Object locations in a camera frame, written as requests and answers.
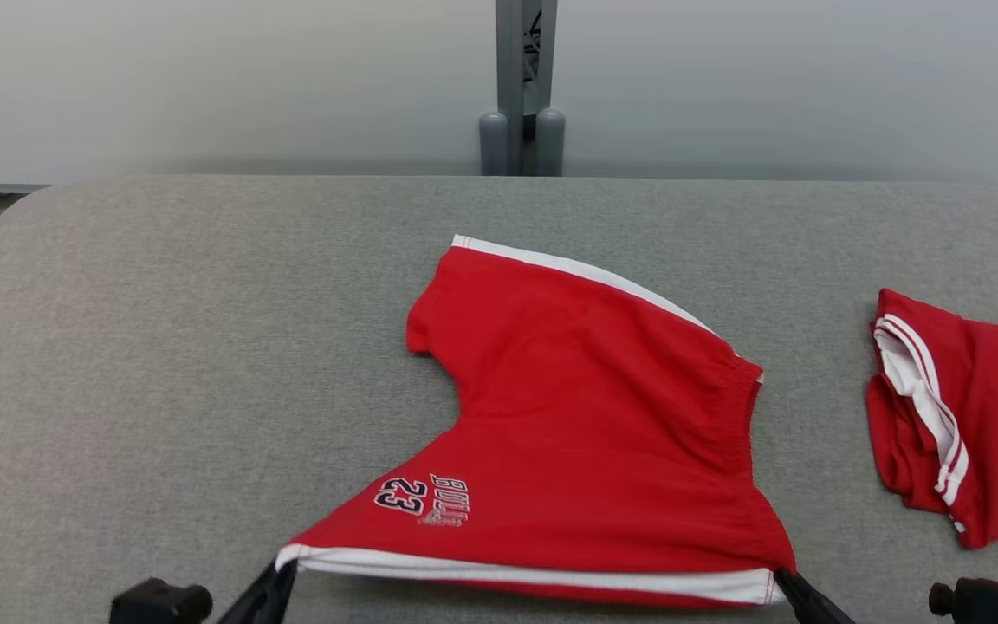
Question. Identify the red Bulls 23 jersey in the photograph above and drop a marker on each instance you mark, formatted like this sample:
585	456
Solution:
993	416

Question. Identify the red Bulls 23 shorts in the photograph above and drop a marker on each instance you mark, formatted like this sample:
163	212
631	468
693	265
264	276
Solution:
586	433

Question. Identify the grey metal post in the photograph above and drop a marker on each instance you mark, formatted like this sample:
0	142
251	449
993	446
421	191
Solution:
521	87

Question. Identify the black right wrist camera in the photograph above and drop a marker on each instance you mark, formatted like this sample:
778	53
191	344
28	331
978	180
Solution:
980	602

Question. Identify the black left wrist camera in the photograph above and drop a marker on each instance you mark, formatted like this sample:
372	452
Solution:
161	604

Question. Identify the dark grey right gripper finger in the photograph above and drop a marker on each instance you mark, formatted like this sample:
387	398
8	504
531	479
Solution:
828	607
809	608

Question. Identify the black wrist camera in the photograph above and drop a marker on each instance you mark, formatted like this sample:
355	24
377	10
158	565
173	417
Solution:
980	602
161	604

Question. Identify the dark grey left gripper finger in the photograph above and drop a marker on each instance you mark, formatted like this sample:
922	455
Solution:
282	602
249	602

